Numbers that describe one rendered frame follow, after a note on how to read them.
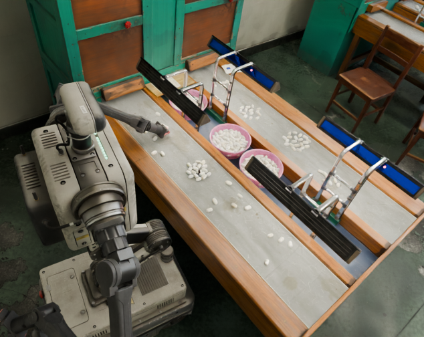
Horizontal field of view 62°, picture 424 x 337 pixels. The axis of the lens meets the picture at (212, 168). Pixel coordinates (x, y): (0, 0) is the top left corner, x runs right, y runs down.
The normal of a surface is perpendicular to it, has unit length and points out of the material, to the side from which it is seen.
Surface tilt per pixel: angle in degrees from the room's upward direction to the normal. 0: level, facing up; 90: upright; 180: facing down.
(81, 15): 90
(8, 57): 90
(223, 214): 0
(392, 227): 0
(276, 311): 0
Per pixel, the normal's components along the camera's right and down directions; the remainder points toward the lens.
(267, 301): 0.12, -0.66
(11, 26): 0.62, 0.63
